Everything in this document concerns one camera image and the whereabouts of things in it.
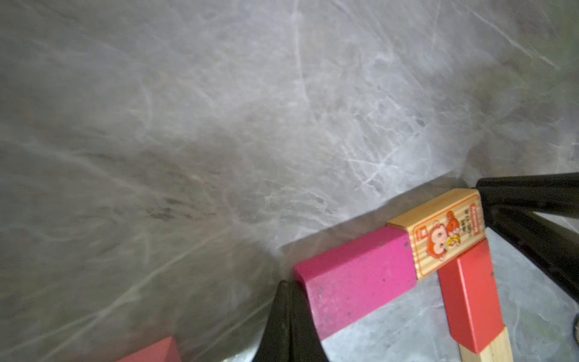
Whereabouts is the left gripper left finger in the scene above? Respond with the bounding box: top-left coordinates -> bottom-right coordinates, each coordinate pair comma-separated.
253,281 -> 291,362

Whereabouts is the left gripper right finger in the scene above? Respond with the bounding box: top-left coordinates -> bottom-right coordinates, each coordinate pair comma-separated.
290,281 -> 329,362

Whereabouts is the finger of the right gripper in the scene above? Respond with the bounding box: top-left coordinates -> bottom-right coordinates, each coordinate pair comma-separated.
485,207 -> 578,301
475,173 -> 578,219

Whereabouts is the magenta block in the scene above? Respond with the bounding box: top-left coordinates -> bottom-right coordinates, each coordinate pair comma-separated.
294,226 -> 417,340

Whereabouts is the red block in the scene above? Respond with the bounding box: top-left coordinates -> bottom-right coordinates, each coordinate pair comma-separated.
438,239 -> 505,354

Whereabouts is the pink block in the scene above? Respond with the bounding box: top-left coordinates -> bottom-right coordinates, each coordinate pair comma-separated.
118,336 -> 182,362

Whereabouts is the tan wooden block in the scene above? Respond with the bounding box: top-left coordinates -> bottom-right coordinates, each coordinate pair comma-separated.
458,327 -> 514,362

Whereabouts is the patterned wooden block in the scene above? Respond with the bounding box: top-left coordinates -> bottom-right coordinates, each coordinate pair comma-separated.
388,189 -> 486,281

